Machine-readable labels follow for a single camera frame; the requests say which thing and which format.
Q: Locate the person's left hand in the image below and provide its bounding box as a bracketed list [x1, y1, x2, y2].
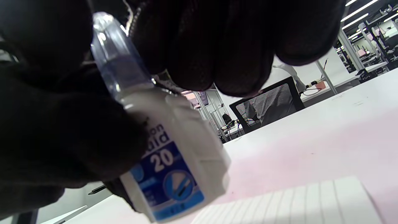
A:
[0, 59, 150, 219]

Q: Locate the person's right hand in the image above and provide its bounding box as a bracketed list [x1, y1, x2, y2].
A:
[0, 0, 346, 97]

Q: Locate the white correction fluid bottle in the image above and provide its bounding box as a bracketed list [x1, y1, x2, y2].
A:
[118, 86, 231, 223]

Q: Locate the lined paper with black text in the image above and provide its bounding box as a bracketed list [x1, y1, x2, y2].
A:
[191, 176, 383, 224]

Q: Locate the large raised monitor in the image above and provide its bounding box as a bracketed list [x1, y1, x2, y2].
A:
[182, 90, 209, 108]

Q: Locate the black mesh office chair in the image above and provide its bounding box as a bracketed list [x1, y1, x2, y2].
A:
[229, 76, 305, 134]

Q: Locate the thin grey metal post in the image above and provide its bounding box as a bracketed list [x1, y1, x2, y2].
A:
[315, 59, 338, 94]

